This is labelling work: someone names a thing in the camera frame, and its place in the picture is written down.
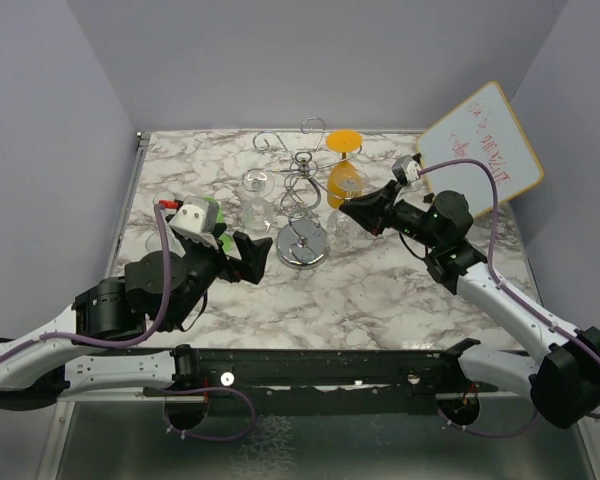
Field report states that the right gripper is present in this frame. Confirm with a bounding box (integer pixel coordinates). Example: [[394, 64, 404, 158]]
[[341, 179, 443, 250]]

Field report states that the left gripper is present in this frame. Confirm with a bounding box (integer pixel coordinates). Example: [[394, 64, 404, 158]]
[[166, 223, 274, 331]]

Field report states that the clear wine glass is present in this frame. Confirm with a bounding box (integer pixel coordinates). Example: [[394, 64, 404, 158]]
[[326, 167, 369, 252], [145, 232, 162, 254], [241, 168, 275, 233], [153, 191, 178, 209]]

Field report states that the orange plastic wine glass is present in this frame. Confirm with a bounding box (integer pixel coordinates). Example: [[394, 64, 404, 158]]
[[326, 130, 363, 209]]

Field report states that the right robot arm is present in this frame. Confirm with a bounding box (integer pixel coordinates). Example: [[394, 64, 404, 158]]
[[339, 180, 600, 429]]

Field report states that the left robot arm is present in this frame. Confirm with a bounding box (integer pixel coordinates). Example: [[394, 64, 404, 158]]
[[0, 232, 273, 411]]

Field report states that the green plastic wine glass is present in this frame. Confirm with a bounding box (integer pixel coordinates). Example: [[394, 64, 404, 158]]
[[206, 197, 234, 253]]

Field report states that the chrome wine glass rack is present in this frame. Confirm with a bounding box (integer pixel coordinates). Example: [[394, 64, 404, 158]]
[[252, 116, 341, 270]]

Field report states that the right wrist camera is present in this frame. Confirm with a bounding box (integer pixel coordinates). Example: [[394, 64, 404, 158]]
[[391, 155, 421, 187]]

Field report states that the black front table rail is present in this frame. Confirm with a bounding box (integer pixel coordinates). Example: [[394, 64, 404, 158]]
[[57, 345, 477, 417]]

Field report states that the whiteboard with yellow frame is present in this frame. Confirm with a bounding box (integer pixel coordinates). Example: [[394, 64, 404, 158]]
[[416, 81, 544, 218]]

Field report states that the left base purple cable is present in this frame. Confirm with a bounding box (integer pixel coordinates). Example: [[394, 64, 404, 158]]
[[163, 387, 256, 441]]

